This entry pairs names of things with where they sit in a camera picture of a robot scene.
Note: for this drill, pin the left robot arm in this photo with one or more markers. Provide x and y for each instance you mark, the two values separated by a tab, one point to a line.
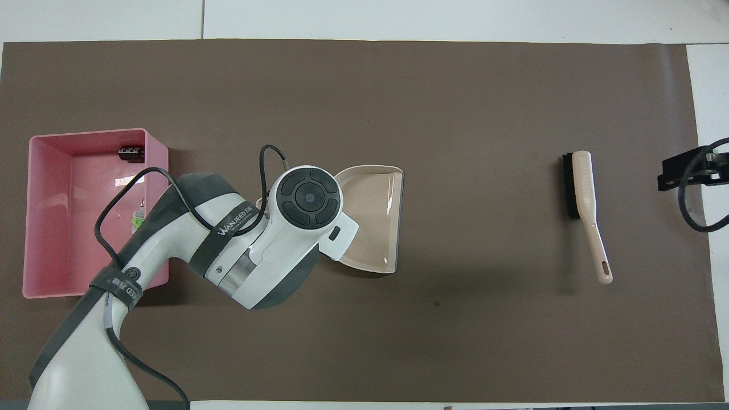
85	364

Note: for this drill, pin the pink plastic bin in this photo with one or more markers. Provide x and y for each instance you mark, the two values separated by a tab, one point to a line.
68	228

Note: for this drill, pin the beige plastic dustpan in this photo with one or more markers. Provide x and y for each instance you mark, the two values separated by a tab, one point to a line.
370	216

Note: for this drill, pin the beige brush with black bristles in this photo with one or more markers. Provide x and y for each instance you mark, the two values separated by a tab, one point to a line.
584	182

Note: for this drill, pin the small green electronic part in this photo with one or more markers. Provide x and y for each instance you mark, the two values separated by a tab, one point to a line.
137	214

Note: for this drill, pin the small white paper scrap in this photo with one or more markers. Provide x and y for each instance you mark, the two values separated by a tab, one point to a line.
126	182

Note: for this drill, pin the black electronic component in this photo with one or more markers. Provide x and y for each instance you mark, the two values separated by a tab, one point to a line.
130	154

